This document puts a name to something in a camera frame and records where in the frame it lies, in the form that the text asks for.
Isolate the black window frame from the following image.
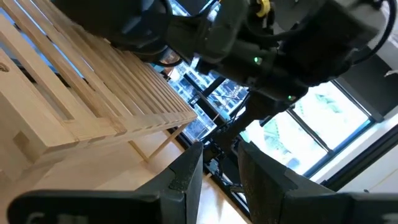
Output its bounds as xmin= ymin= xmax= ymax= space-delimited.
xmin=257 ymin=79 xmax=376 ymax=179

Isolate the yellow cable clip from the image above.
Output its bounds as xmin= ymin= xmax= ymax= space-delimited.
xmin=256 ymin=0 xmax=272 ymax=18

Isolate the black mug orange inside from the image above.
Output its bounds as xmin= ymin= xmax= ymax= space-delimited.
xmin=160 ymin=48 xmax=183 ymax=67

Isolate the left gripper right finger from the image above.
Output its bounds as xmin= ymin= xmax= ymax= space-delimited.
xmin=238 ymin=141 xmax=398 ymax=224

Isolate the wooden slatted rack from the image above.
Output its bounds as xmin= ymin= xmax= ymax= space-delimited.
xmin=0 ymin=0 xmax=198 ymax=187

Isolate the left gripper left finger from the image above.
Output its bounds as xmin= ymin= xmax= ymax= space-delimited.
xmin=7 ymin=141 xmax=205 ymax=224

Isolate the black aluminium frame rail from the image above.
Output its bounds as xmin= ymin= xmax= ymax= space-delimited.
xmin=201 ymin=166 xmax=253 ymax=220

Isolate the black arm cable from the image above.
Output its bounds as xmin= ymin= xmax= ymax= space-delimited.
xmin=353 ymin=0 xmax=398 ymax=65

